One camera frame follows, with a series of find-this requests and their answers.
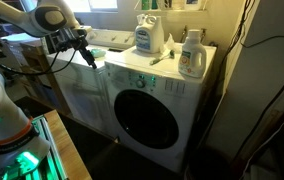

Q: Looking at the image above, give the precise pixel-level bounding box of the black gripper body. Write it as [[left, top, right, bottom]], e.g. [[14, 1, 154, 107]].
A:
[[53, 27, 88, 52]]

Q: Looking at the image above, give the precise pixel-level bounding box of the white front-load washing machine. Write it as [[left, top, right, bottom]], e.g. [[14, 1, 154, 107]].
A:
[[104, 43, 218, 174]]

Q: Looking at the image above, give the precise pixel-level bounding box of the white top-load washing machine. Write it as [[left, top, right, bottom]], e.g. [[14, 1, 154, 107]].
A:
[[46, 29, 136, 140]]

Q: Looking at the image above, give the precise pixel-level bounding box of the small teal soap piece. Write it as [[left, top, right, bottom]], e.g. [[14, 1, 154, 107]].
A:
[[90, 48, 107, 59]]

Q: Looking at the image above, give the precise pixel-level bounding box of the wooden cabinet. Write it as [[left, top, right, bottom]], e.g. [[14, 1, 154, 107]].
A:
[[19, 41, 72, 116]]

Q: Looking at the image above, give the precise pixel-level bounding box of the bright window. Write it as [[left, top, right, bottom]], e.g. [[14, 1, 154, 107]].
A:
[[65, 0, 119, 14]]

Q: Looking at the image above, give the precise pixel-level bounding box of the large white detergent jug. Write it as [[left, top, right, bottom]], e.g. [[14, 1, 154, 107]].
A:
[[134, 13, 165, 55]]

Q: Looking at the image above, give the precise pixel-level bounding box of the green bottle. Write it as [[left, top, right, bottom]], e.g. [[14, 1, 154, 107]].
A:
[[141, 0, 152, 11]]

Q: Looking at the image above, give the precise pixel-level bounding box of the white crumpled cloth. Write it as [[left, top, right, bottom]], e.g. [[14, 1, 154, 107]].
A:
[[160, 33, 183, 56]]

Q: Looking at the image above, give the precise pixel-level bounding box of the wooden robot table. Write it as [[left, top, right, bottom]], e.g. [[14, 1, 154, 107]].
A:
[[43, 109, 93, 180]]

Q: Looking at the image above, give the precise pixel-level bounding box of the metal water valve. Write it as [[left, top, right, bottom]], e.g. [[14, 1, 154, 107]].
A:
[[180, 25, 188, 44], [199, 28, 207, 43]]

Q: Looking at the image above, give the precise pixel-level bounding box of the small white detergent bottle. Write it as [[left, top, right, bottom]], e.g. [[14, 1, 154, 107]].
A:
[[177, 29, 208, 79]]

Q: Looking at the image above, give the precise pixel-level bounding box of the green-handled brush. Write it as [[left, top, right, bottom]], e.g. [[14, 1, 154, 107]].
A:
[[149, 49, 176, 66]]

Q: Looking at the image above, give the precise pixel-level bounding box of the white wall shelf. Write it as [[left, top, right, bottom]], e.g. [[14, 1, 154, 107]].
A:
[[133, 0, 210, 15]]

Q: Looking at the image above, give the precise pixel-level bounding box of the aluminium frame rail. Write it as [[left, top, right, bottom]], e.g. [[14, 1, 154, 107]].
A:
[[31, 114, 68, 180]]

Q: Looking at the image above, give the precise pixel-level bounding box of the black wall cable bundle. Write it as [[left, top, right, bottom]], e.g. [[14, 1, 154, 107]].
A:
[[195, 0, 257, 148]]

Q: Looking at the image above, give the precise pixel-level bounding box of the thin black wall cable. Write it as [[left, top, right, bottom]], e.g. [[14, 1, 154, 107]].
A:
[[239, 30, 284, 50]]

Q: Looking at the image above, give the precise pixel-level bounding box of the long black diagonal cable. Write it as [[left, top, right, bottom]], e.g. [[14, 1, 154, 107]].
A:
[[231, 63, 284, 163]]

